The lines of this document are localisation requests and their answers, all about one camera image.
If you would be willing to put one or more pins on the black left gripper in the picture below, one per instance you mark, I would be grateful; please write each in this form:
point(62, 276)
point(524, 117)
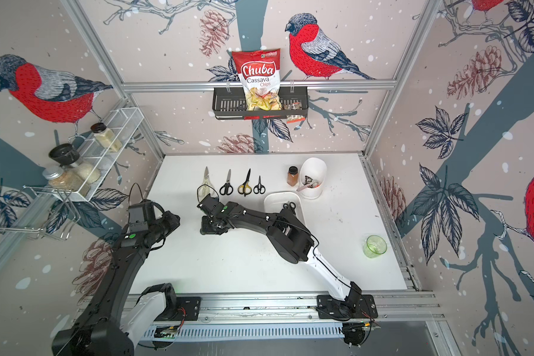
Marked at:
point(173, 220)

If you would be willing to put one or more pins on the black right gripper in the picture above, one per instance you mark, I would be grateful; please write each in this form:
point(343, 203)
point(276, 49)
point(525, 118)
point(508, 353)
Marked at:
point(202, 229)

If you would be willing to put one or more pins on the cream kitchen shears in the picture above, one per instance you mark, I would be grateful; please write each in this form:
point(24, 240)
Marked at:
point(206, 188)

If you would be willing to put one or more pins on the large black scissors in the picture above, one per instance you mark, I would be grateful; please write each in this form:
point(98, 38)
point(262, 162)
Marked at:
point(227, 189)

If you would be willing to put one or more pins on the yellow black scissors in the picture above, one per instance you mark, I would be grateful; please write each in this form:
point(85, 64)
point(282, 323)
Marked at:
point(245, 189)

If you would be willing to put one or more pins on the small black scissors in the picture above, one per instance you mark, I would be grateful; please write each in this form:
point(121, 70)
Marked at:
point(259, 188)

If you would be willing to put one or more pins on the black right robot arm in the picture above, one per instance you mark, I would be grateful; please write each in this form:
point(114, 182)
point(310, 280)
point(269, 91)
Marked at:
point(292, 241)

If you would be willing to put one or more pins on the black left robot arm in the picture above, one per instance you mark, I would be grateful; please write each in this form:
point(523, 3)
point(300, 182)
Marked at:
point(103, 329)

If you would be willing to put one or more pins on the white plastic storage box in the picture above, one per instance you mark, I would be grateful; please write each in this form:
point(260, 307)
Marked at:
point(273, 203)

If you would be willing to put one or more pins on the black scissors in box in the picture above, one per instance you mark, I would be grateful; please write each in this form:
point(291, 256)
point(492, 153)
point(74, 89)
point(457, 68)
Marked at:
point(290, 205)

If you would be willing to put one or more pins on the brown spice bottle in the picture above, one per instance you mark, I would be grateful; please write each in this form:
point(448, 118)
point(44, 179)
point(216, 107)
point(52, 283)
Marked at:
point(292, 177)

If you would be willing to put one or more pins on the spice jar with black lid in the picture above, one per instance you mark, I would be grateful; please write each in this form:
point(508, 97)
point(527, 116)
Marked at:
point(106, 137)

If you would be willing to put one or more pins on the spice jar with silver lid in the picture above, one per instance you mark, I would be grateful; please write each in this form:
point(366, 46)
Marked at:
point(61, 179)

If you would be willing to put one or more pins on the black funnel lid jar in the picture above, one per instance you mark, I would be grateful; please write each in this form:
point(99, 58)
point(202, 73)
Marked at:
point(69, 158)

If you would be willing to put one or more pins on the white utensil cup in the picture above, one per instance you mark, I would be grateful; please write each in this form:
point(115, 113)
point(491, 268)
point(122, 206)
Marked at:
point(316, 169)

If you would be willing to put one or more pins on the small snack packet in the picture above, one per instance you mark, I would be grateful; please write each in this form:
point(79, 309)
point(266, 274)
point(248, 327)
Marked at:
point(294, 118)

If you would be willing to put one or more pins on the red cassava chips bag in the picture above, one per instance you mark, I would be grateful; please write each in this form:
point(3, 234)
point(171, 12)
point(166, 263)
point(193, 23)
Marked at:
point(259, 73)

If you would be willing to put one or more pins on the green glass cup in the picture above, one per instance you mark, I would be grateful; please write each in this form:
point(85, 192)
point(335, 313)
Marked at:
point(374, 246)

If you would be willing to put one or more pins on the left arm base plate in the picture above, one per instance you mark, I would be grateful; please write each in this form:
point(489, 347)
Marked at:
point(183, 308)

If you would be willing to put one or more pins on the pink handled utensil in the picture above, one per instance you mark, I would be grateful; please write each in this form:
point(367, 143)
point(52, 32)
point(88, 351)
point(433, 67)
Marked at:
point(309, 183)

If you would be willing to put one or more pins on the white wire spice shelf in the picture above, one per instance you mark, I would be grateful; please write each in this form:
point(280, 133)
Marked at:
point(124, 122)

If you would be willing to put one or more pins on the black wire wall basket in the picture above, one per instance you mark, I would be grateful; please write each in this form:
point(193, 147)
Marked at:
point(230, 104)

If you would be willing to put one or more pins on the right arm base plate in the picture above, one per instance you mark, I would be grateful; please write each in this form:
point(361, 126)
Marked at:
point(329, 308)

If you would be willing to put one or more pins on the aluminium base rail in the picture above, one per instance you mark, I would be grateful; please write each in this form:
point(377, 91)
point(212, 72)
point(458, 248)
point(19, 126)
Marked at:
point(302, 307)

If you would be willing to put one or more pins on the aluminium corner frame post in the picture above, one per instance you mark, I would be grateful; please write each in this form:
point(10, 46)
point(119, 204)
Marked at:
point(101, 54)

